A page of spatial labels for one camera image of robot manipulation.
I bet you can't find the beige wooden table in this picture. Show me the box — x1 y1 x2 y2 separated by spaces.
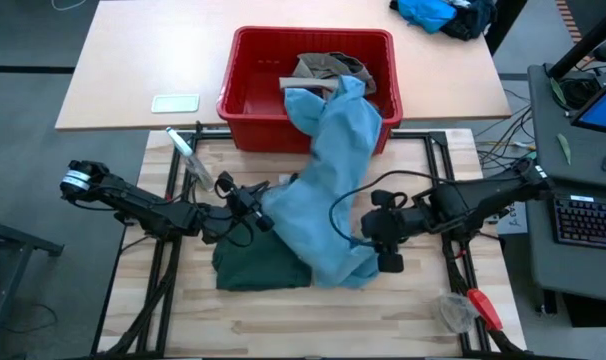
55 0 513 131

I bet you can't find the beige khaki garment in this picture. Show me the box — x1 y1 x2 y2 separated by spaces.
278 51 378 96

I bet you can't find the red plastic laundry bin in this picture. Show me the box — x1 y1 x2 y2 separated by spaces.
216 25 404 155

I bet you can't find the white paper label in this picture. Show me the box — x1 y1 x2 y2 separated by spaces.
496 202 530 236

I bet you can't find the orange striped panel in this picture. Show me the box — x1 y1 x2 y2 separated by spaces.
555 0 584 44

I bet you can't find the floor cable bundle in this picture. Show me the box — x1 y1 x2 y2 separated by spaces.
475 89 539 171

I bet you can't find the red-handled clamp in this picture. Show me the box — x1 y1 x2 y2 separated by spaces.
466 288 529 357

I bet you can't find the bright blue garment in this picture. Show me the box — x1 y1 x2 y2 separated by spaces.
390 0 458 35

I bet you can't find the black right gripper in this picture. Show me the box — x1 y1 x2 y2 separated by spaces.
361 189 434 274

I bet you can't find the monitor with blue screen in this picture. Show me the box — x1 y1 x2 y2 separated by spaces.
570 69 606 137

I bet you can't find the dark green button shirt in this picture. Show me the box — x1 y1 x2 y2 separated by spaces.
211 219 314 293

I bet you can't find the crumpled clear plastic bag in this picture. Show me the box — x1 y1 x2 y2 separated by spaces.
431 293 480 335

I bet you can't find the black monitor pole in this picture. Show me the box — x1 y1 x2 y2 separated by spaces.
546 2 606 80

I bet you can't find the dark navy garment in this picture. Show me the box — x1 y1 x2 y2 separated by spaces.
440 0 499 42

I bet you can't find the grey metal stand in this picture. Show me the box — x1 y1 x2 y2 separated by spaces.
0 202 65 351

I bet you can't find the clear plastic water bottle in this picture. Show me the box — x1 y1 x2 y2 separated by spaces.
164 126 218 194

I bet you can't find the green leaf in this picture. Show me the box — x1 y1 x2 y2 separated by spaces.
556 132 573 166
549 77 568 109

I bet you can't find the black aluminium table frame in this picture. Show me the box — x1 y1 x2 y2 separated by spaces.
90 122 532 359

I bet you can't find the white floor cable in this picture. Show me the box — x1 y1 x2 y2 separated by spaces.
50 0 88 12

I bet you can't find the black backlit keyboard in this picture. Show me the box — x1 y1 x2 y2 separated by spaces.
552 192 606 251

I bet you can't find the grey desk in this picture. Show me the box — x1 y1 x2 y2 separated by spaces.
526 63 606 191
524 177 606 305

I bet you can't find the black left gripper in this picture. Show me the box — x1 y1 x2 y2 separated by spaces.
201 171 276 245

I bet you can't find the black coiled cable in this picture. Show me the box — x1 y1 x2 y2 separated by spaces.
557 74 597 110

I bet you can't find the light blue shirt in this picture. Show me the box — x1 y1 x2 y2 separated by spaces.
260 74 385 290

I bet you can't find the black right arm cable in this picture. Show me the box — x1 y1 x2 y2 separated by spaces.
328 169 489 249

